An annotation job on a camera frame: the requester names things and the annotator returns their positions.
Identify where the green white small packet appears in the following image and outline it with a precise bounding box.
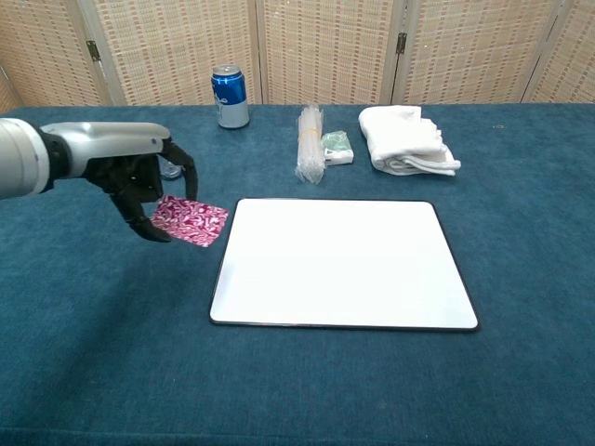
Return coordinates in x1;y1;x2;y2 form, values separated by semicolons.
321;131;354;166

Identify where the blue tablecloth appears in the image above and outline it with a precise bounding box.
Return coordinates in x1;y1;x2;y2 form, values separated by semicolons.
0;102;595;446

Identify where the bamboo folding screen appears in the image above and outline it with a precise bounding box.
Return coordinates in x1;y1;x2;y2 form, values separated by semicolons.
0;0;595;115

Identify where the white folded towel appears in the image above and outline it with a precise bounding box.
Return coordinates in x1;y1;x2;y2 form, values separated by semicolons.
357;105;462;177

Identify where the clear straw bundle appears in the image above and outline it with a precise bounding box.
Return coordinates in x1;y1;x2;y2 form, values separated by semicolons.
294;105;326;186

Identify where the pink patterned card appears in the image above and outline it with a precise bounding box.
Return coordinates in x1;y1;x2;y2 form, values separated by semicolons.
151;194;231;249

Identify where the blue soda can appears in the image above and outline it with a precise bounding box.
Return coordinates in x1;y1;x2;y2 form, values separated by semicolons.
211;64;251;129

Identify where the white rectangular board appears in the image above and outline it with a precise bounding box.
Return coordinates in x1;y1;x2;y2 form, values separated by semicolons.
208;198;480;332

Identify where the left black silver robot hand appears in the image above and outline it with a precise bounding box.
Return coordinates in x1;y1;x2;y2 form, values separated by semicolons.
39;122;199;243

